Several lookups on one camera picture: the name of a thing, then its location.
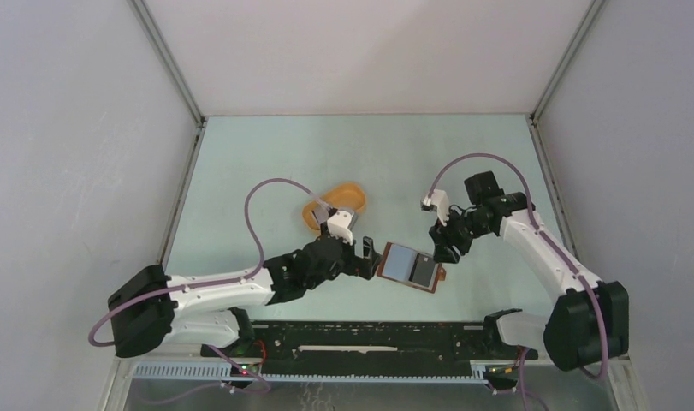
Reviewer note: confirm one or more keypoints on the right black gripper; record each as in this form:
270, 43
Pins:
445, 235

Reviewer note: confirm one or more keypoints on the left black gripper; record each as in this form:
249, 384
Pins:
356, 265

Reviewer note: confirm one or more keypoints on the black card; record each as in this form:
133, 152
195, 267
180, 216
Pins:
423, 271

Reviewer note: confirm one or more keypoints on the brown leather card holder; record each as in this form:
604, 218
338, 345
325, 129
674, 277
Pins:
397, 263

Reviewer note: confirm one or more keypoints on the orange plastic card tray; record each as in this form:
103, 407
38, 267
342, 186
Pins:
345, 195

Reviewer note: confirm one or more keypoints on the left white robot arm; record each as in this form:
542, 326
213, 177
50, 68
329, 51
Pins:
152, 308

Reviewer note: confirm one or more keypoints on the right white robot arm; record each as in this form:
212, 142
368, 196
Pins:
589, 321

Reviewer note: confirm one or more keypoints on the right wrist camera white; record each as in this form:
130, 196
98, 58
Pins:
438, 202

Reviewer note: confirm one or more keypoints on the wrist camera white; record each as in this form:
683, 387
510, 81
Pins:
340, 224
438, 202

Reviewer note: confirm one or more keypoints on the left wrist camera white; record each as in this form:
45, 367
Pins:
340, 224

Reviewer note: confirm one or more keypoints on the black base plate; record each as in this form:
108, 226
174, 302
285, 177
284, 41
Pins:
367, 365

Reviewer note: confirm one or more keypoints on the white cable duct strip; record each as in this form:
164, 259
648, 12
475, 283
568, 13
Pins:
218, 372

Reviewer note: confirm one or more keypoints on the aluminium frame rail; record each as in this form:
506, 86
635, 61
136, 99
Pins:
291, 343

